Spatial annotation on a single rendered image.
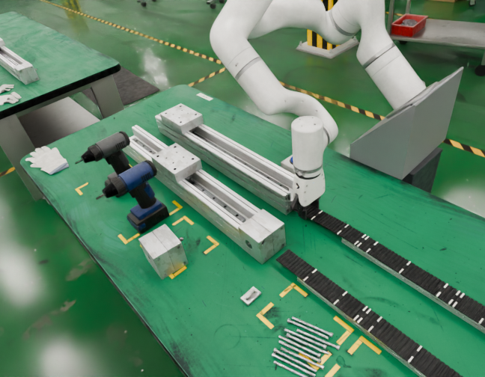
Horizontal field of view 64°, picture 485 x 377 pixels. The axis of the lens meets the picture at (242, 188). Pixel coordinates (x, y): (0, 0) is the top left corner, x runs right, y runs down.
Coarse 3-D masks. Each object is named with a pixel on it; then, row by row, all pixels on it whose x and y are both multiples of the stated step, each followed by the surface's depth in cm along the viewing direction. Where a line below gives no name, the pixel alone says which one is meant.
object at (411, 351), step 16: (288, 256) 108; (304, 272) 103; (320, 288) 99; (336, 288) 98; (336, 304) 95; (352, 304) 94; (368, 320) 91; (384, 320) 90; (384, 336) 87; (400, 336) 87; (400, 352) 84; (416, 352) 84; (416, 368) 81; (432, 368) 81; (448, 368) 80
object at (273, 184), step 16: (160, 128) 172; (208, 128) 156; (192, 144) 154; (208, 144) 147; (224, 144) 149; (208, 160) 150; (224, 160) 139; (240, 160) 142; (256, 160) 136; (240, 176) 136; (256, 176) 129; (272, 176) 133; (288, 176) 127; (256, 192) 133; (272, 192) 126; (288, 192) 121; (288, 208) 124
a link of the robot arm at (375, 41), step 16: (352, 0) 121; (368, 0) 119; (384, 0) 124; (336, 16) 128; (352, 16) 124; (368, 16) 121; (384, 16) 126; (352, 32) 130; (368, 32) 124; (384, 32) 125; (368, 48) 126; (384, 48) 125; (368, 64) 128
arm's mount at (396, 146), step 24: (456, 72) 125; (432, 96) 119; (456, 96) 134; (384, 120) 136; (408, 120) 117; (432, 120) 128; (360, 144) 137; (384, 144) 129; (408, 144) 122; (432, 144) 138; (384, 168) 134; (408, 168) 131
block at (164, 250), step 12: (168, 228) 114; (144, 240) 111; (156, 240) 110; (168, 240) 110; (180, 240) 116; (144, 252) 114; (156, 252) 107; (168, 252) 108; (180, 252) 111; (156, 264) 107; (168, 264) 110; (180, 264) 113
